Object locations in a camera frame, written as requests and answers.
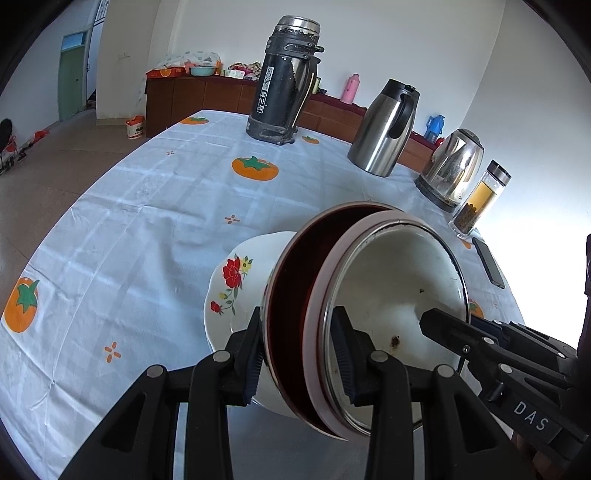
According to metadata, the white enamel cup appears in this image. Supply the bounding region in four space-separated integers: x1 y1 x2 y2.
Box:
320 217 472 435

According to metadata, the stainless steel electric kettle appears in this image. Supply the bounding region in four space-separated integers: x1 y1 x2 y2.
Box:
414 128 485 213

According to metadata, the white printed plastic bag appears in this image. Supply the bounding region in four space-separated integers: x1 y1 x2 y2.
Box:
159 51 222 70

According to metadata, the white plate with red roses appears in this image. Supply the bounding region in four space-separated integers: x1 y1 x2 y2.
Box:
203 231 305 418

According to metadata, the green door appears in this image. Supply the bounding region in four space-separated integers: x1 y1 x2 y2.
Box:
58 31 88 121

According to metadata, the brown wooden sideboard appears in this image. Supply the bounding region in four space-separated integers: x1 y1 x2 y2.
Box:
145 74 437 160

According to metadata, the white persimmon print tablecloth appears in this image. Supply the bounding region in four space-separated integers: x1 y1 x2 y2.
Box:
0 109 532 480

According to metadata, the colourful cloth pile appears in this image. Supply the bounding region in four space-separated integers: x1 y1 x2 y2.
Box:
228 62 260 80

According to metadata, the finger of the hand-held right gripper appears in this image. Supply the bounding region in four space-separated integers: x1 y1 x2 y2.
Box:
471 316 578 365
419 308 573 393

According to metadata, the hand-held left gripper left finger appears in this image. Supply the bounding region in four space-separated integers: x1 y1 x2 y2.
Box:
59 305 266 480

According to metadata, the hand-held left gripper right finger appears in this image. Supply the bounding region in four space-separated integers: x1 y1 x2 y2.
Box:
329 306 527 480

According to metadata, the glass tea bottle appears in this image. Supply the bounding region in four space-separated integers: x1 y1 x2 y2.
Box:
448 160 512 240

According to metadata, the black smartphone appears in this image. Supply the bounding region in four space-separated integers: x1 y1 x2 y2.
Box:
471 237 507 290

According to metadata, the stainless steel carafe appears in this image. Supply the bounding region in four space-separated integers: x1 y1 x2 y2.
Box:
347 79 421 178

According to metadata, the black steel thermos flask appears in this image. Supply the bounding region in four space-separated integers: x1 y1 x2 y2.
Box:
246 15 326 147

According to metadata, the pink thermos bottle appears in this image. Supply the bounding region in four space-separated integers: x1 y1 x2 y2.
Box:
341 73 361 105

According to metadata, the stainless steel bowl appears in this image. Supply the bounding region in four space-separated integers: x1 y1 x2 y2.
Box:
260 201 426 439

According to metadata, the blue plastic jug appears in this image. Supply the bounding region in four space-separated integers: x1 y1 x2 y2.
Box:
424 114 446 144

